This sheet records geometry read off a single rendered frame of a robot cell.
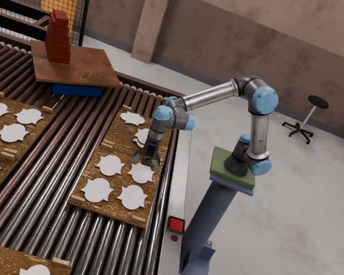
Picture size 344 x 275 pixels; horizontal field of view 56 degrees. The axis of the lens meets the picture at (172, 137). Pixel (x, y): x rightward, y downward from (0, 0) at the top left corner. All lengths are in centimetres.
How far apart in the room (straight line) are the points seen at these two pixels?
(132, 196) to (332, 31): 403
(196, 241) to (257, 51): 326
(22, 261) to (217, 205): 124
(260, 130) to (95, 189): 83
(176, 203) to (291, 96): 387
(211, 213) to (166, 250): 81
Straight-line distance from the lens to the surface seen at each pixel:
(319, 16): 494
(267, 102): 155
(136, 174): 163
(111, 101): 215
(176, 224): 151
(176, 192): 166
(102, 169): 160
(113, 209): 146
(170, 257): 142
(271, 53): 499
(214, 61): 504
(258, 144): 172
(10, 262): 129
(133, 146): 180
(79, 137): 180
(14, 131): 175
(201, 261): 264
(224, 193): 205
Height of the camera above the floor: 204
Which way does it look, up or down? 34 degrees down
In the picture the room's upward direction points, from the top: 22 degrees clockwise
